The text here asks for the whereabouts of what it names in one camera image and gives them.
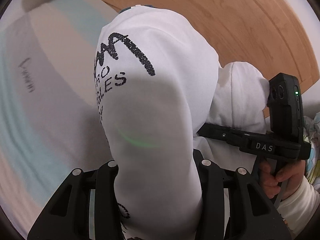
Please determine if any wooden headboard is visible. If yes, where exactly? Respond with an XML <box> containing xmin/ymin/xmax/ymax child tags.
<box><xmin>86</xmin><ymin>0</ymin><xmax>320</xmax><ymax>118</ymax></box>

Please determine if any person's right hand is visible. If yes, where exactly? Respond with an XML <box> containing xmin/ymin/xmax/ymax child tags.
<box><xmin>259</xmin><ymin>159</ymin><xmax>307</xmax><ymax>200</ymax></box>

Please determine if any printed cloth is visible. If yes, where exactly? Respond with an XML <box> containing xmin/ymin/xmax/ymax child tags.
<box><xmin>301</xmin><ymin>111</ymin><xmax>320</xmax><ymax>191</ymax></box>

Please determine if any white and blue hooded jacket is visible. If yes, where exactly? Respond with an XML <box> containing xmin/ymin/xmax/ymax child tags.
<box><xmin>92</xmin><ymin>4</ymin><xmax>272</xmax><ymax>240</ymax></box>

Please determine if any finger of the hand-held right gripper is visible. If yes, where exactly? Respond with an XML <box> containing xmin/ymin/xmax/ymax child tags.
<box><xmin>199</xmin><ymin>123</ymin><xmax>242</xmax><ymax>146</ymax></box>

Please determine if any striped bed mattress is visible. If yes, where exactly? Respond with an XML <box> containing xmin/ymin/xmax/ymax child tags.
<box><xmin>0</xmin><ymin>0</ymin><xmax>120</xmax><ymax>233</ymax></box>

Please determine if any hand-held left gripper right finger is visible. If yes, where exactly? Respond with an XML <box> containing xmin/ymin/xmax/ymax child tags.
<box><xmin>192</xmin><ymin>150</ymin><xmax>292</xmax><ymax>240</ymax></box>

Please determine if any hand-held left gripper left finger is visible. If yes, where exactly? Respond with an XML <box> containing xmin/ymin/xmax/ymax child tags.
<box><xmin>27</xmin><ymin>160</ymin><xmax>123</xmax><ymax>240</ymax></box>

